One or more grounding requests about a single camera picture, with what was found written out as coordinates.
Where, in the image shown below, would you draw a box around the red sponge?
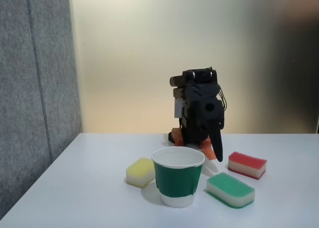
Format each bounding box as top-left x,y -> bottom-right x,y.
227,151 -> 268,181

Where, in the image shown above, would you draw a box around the orange tape strip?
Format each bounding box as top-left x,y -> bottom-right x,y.
171,128 -> 185,147
200,138 -> 217,161

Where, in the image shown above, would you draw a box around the green sponge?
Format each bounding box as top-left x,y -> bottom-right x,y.
206,172 -> 256,209

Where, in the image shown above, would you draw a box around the white paper cup green band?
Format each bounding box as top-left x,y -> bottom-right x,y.
151,146 -> 205,209

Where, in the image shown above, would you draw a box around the yellow sponge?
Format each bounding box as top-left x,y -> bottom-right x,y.
126,157 -> 157,188

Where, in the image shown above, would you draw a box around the grey felt partition panel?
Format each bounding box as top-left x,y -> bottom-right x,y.
0,0 -> 83,215

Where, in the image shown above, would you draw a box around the black motor cable loops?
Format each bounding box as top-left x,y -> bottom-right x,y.
216,84 -> 229,114

